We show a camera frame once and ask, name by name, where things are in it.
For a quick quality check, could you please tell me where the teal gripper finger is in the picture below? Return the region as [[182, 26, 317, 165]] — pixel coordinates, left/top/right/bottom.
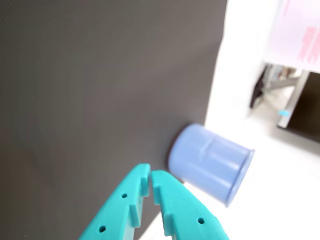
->
[[151, 170, 230, 240], [78, 163, 152, 240]]

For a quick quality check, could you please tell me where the lavender blue ceramic pot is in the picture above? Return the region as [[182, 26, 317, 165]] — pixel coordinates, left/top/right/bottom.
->
[[167, 123, 256, 208]]

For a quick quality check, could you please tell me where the black textured mat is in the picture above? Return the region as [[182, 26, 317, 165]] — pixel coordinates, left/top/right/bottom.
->
[[0, 0, 229, 240]]

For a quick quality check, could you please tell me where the grey metal table frame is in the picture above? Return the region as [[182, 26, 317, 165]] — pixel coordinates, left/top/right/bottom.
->
[[264, 63, 312, 130]]

